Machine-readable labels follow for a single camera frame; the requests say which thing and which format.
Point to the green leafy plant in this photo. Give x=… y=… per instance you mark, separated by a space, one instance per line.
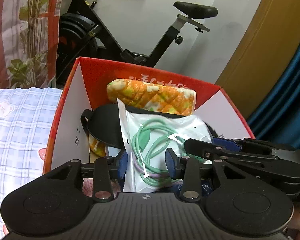
x=33 y=30

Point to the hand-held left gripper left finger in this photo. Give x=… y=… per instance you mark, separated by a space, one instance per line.
x=123 y=166

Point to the pink red patterned cloth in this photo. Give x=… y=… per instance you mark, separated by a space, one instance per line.
x=5 y=30

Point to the orange floral quilted cloth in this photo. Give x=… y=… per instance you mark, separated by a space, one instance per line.
x=152 y=95

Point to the blue curtain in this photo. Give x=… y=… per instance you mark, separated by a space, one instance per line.
x=285 y=100

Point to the pink fluffy cloth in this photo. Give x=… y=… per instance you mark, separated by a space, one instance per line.
x=88 y=188

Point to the black exercise bike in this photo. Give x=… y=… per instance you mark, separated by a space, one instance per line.
x=107 y=37

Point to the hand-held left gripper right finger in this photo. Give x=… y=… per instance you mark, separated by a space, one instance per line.
x=169 y=163

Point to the plaid bed sheet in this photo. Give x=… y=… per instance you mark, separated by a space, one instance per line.
x=20 y=135

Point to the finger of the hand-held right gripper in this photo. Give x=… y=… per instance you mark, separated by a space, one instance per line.
x=227 y=143
x=207 y=150

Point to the wooden door frame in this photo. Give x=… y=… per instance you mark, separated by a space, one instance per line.
x=262 y=42

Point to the red cardboard box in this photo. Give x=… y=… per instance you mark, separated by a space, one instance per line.
x=72 y=110

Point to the black pouch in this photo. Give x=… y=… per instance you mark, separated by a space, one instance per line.
x=105 y=125

